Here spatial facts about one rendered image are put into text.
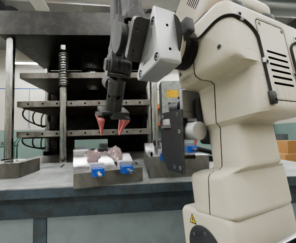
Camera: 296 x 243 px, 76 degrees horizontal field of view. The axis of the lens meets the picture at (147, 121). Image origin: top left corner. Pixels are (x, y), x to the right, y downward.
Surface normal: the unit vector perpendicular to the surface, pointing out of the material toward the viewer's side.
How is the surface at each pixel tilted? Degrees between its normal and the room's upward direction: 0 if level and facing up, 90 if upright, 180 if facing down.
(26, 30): 90
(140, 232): 90
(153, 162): 90
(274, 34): 82
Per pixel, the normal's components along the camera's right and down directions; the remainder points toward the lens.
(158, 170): 0.07, -0.07
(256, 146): 0.44, -0.22
